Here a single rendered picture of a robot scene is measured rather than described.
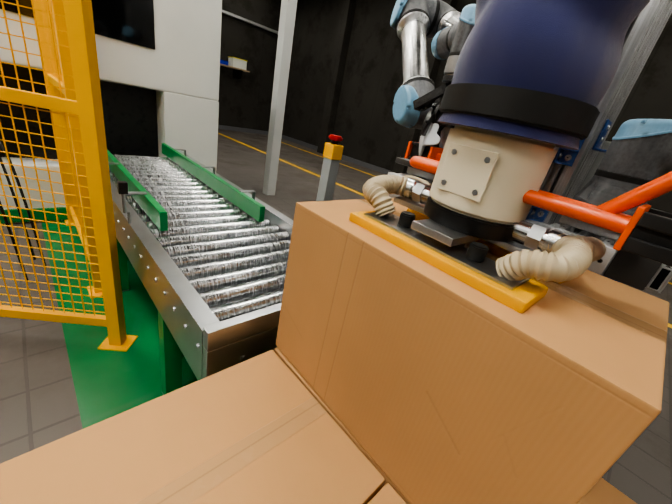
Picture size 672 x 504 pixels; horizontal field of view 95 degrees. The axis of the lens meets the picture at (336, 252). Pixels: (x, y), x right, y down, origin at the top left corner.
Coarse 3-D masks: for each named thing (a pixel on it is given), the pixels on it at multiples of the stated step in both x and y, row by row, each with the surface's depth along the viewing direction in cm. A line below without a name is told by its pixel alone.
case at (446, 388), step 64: (320, 256) 63; (384, 256) 50; (320, 320) 66; (384, 320) 52; (448, 320) 43; (512, 320) 38; (576, 320) 42; (640, 320) 45; (320, 384) 69; (384, 384) 54; (448, 384) 45; (512, 384) 38; (576, 384) 33; (640, 384) 31; (384, 448) 57; (448, 448) 46; (512, 448) 39; (576, 448) 34
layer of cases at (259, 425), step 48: (192, 384) 68; (240, 384) 70; (288, 384) 73; (96, 432) 55; (144, 432) 57; (192, 432) 58; (240, 432) 60; (288, 432) 62; (336, 432) 64; (0, 480) 46; (48, 480) 48; (96, 480) 49; (144, 480) 50; (192, 480) 51; (240, 480) 53; (288, 480) 54; (336, 480) 56; (384, 480) 57
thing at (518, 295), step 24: (360, 216) 59; (384, 216) 61; (408, 216) 55; (408, 240) 52; (432, 240) 53; (432, 264) 49; (456, 264) 47; (480, 264) 47; (480, 288) 44; (504, 288) 42; (528, 288) 44
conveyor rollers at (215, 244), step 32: (128, 160) 225; (160, 160) 240; (160, 192) 174; (192, 192) 186; (192, 224) 147; (224, 224) 150; (256, 224) 161; (192, 256) 116; (224, 256) 124; (256, 256) 126; (224, 288) 102; (256, 288) 107
